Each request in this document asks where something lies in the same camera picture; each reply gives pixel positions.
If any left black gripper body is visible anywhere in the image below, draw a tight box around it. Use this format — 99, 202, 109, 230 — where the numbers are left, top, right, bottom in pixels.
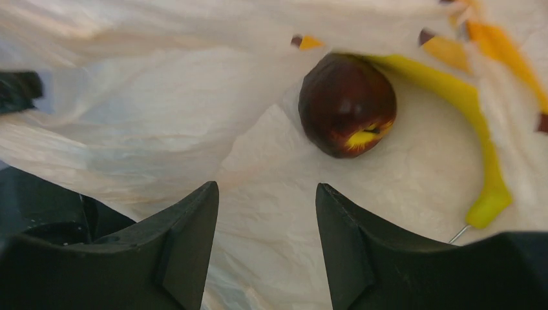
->
1, 71, 44, 115

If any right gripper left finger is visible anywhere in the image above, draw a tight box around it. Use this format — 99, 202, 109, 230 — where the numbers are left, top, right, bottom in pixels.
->
1, 181, 219, 309

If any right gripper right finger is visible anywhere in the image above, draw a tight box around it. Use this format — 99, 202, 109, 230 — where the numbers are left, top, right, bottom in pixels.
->
315, 183, 547, 309

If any orange plastic bag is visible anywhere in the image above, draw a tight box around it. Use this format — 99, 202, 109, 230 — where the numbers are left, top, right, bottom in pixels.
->
1, 1, 547, 309

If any yellow fake banana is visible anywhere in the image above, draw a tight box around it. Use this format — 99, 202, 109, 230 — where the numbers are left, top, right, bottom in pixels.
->
364, 53, 514, 231

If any dark red fake apple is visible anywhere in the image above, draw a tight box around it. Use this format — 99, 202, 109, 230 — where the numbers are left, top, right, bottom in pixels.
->
298, 53, 397, 159

